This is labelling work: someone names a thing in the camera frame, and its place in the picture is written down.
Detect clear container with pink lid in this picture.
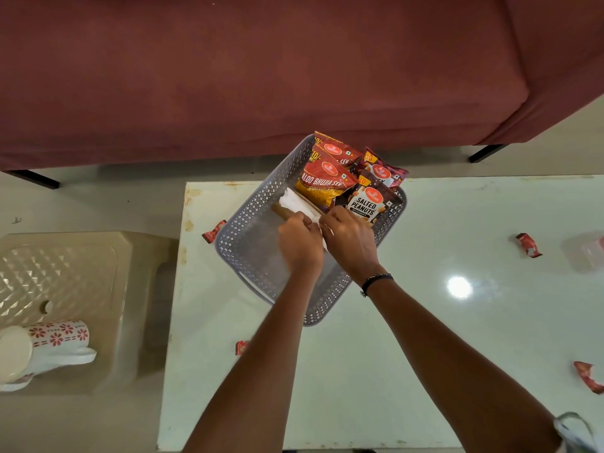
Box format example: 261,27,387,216
561,230,604,274

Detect person's right hand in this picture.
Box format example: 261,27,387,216
318,205,388,284

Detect white floral mug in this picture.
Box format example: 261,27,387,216
0,319,98,385
0,372,35,393

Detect person's left hand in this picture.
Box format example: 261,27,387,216
277,211,325,279

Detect person's left forearm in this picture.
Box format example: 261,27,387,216
182,268,322,453

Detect black sofa leg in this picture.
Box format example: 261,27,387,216
467,143,506,164
2,169,61,190

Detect person's right forearm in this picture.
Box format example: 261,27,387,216
366,277,562,453

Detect yellow red snack packet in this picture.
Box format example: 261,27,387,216
311,131,365,171
295,149,359,211

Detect red fabric sofa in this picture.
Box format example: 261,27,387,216
0,0,604,172

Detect dark peanuts snack packet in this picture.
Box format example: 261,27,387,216
335,174,405,227

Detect grey plastic tray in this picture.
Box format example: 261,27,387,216
215,133,408,327

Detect wooden napkin holder with napkins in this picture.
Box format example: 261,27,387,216
271,202,308,223

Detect black beaded bracelet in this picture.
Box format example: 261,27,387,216
360,272,394,298

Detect beige plastic stool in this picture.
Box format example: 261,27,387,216
0,230,179,397

